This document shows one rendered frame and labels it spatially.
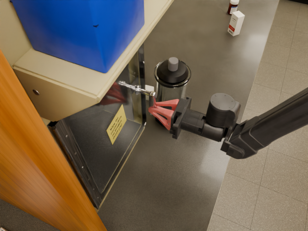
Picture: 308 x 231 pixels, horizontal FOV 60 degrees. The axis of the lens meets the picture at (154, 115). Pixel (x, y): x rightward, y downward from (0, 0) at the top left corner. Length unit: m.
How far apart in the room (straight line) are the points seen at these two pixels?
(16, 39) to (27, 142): 0.13
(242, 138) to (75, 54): 0.45
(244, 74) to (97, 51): 0.93
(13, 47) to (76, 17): 0.10
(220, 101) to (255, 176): 1.40
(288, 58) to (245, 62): 1.67
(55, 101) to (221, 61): 0.93
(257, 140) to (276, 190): 1.39
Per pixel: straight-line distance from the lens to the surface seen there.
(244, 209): 1.88
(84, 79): 0.30
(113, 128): 0.63
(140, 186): 0.84
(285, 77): 2.67
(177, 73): 0.76
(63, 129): 0.45
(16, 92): 0.23
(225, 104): 0.62
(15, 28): 0.34
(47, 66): 0.33
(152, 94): 0.67
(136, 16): 0.33
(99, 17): 0.26
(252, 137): 0.63
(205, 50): 1.23
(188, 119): 0.68
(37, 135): 0.26
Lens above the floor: 1.72
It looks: 54 degrees down
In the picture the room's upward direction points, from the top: straight up
